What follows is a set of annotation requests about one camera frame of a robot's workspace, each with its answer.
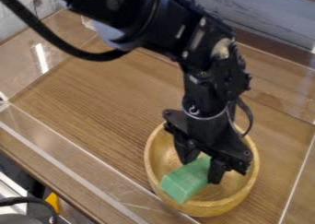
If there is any black and yellow equipment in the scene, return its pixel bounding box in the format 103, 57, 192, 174
25, 184, 76, 224

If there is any black cable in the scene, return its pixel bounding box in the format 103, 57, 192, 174
0, 195, 59, 224

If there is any brown wooden bowl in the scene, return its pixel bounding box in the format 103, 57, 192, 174
144, 124, 260, 218

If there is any green rectangular block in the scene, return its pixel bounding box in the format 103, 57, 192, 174
160, 156, 211, 204

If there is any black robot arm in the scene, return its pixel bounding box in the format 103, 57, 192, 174
63, 0, 254, 184

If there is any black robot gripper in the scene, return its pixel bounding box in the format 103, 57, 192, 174
162, 106, 256, 185

